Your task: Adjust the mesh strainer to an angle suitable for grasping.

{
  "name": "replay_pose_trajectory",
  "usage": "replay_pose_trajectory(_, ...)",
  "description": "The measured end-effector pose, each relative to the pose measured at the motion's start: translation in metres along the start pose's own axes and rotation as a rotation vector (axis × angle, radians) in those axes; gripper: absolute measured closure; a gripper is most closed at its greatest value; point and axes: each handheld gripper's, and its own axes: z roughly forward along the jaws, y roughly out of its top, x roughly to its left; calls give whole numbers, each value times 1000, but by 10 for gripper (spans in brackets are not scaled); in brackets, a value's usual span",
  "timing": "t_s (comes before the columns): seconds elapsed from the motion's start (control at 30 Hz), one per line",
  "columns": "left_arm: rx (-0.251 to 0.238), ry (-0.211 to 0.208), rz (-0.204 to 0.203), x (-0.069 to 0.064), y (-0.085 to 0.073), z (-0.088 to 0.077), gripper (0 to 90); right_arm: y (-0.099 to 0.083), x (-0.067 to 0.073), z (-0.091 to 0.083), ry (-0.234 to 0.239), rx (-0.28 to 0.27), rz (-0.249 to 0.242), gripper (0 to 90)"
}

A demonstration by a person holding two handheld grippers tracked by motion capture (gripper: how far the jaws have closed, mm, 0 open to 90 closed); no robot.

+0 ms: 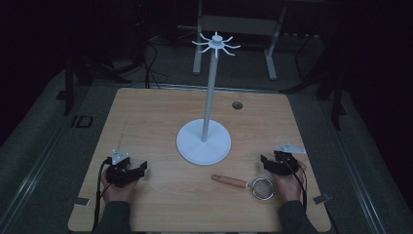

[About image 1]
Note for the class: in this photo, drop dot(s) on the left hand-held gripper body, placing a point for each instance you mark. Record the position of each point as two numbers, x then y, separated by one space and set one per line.
120 171

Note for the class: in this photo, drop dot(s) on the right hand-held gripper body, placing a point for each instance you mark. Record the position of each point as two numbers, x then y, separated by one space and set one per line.
285 162

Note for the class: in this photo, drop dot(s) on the white hook rack stand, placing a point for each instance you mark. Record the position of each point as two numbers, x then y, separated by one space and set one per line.
204 146

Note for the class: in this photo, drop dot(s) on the person's left hand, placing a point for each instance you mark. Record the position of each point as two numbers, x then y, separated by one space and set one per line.
118 193

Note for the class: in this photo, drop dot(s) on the person's right hand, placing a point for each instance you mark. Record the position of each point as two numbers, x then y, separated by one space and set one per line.
289 188

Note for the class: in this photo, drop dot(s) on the black tripod stand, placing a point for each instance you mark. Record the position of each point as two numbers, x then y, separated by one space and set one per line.
337 100
68 87

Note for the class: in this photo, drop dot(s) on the grey table clamp bracket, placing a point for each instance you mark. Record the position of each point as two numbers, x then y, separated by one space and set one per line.
321 199
82 201

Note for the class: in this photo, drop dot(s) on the grey metal frame stand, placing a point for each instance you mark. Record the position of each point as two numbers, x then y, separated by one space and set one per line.
240 25

